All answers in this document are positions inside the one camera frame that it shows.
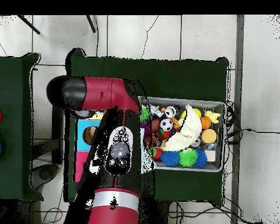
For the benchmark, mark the cream knitted cloth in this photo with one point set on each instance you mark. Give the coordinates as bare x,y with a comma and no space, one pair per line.
189,130

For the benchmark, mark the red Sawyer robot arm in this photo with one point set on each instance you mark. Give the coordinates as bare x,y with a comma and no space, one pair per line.
107,93

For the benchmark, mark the clear shallow bin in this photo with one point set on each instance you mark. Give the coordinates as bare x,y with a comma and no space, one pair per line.
213,164

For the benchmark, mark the green spiky ball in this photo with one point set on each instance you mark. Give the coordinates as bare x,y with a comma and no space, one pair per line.
145,114

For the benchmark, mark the small soccer ball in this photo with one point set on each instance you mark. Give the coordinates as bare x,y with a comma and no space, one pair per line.
166,124

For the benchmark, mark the large blue spiky ball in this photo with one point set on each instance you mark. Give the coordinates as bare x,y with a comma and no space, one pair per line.
170,158

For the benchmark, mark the dark green table cloth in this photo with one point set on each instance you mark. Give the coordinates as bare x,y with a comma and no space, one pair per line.
168,74

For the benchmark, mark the plain yellow ball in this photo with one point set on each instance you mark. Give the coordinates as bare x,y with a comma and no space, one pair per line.
196,112

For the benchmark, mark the green fuzzy monster toy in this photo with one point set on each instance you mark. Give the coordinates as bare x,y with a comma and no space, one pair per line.
188,158

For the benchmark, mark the small orange basketball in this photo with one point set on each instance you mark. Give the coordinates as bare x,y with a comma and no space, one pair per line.
205,122

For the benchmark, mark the pale orange round sponge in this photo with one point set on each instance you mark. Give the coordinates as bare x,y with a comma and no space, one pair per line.
208,136

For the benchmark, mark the black tripod leg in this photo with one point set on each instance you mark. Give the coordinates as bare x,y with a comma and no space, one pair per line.
91,23
28,24

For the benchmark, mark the green covered side table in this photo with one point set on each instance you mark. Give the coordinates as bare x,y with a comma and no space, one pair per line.
9,93

